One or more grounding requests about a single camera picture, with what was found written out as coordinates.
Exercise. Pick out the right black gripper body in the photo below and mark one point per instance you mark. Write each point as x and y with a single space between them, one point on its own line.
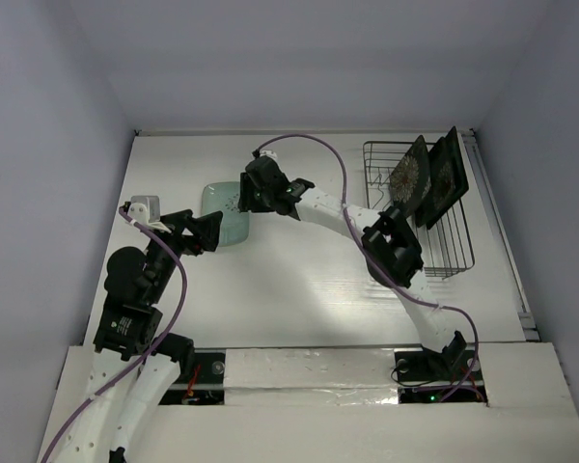
250 191

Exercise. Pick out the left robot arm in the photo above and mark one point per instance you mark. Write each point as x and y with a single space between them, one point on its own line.
135 361

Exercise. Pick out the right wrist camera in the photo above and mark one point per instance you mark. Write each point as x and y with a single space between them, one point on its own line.
265 153

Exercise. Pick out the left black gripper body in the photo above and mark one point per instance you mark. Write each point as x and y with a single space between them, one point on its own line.
163 256

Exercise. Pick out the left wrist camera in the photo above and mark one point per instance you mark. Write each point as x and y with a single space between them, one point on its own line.
144 209

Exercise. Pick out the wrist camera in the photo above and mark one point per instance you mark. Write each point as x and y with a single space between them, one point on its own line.
144 209
265 153

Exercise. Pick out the white foam front panel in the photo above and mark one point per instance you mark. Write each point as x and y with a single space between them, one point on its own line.
313 405

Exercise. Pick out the black wire dish rack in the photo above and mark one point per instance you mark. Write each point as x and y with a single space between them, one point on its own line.
447 246

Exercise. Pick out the black floral square plate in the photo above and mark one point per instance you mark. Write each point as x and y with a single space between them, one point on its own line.
410 179

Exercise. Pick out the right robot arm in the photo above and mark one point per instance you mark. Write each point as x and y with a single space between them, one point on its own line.
392 251

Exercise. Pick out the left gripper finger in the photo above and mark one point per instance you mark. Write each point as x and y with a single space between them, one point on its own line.
206 232
179 221

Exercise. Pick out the aluminium side rail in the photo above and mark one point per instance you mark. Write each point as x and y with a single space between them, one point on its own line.
526 318

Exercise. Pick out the light green rectangular plate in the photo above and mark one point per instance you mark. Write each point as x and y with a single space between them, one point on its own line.
224 197

